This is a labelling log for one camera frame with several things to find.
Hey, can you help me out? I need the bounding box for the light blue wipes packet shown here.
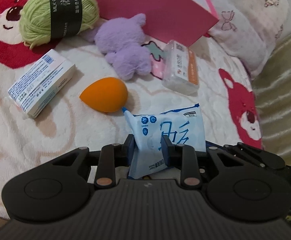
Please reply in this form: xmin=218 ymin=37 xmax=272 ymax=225
xmin=123 ymin=103 xmax=206 ymax=179

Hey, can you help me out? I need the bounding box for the white blue printed box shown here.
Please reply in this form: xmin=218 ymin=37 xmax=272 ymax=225
xmin=8 ymin=49 xmax=76 ymax=119

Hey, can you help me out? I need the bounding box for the green yarn ball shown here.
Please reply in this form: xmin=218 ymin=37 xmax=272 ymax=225
xmin=19 ymin=0 xmax=99 ymax=49

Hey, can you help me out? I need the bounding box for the orange makeup sponge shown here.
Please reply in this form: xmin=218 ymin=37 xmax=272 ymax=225
xmin=79 ymin=77 xmax=128 ymax=113

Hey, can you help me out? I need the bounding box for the clear box orange label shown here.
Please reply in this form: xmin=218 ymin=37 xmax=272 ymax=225
xmin=162 ymin=40 xmax=199 ymax=95

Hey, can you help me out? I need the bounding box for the white bear print blanket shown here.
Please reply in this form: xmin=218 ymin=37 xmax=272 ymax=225
xmin=0 ymin=0 xmax=264 ymax=219

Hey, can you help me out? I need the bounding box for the purple plush toy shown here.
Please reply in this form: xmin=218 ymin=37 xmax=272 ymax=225
xmin=81 ymin=13 xmax=151 ymax=81

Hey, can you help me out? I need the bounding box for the olive striped bedding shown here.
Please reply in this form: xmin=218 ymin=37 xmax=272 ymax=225
xmin=252 ymin=34 xmax=291 ymax=166

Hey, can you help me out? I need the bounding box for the pink paper box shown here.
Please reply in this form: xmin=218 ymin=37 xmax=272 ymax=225
xmin=97 ymin=0 xmax=219 ymax=47

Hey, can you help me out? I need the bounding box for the pink checkered white quilt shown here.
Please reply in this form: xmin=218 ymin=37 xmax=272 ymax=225
xmin=209 ymin=0 xmax=289 ymax=78

